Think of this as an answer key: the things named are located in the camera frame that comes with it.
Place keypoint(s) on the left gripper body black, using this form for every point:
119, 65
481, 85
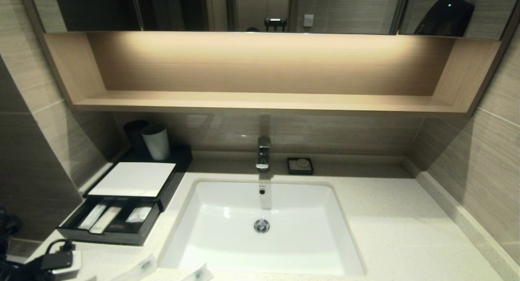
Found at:
57, 260

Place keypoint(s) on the black amenity box drawer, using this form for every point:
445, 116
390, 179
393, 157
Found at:
113, 238

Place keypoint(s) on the long clear toothbrush packet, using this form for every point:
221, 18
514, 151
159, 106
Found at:
105, 220

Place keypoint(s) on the small clear toiletry packet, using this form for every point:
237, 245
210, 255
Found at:
199, 273
142, 268

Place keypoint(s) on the grey plastic cup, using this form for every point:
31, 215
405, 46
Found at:
156, 145

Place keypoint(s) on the black amenity box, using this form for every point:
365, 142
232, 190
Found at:
134, 179

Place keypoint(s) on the long white wrapped packet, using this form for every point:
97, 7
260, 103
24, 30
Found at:
91, 217

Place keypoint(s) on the small white wrapped packet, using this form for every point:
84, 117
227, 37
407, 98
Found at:
139, 215

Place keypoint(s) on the black cylindrical cup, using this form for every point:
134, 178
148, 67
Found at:
132, 135

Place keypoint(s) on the white sink basin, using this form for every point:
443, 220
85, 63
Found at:
264, 250

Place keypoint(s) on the chrome sink drain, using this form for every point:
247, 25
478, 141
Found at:
262, 225

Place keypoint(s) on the chrome faucet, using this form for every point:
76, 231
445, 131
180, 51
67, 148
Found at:
263, 153

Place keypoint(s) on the black soap dish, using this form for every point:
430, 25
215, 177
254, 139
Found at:
290, 168

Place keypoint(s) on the mirror cabinet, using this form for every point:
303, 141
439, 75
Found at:
101, 9

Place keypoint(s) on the round beige soap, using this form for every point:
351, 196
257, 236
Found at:
302, 163

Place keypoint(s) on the glossy black dome object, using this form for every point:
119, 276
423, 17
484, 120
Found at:
445, 18

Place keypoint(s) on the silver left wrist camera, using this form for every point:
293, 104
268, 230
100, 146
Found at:
75, 266

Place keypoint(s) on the light wooden wall shelf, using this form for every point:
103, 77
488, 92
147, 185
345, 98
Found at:
264, 102

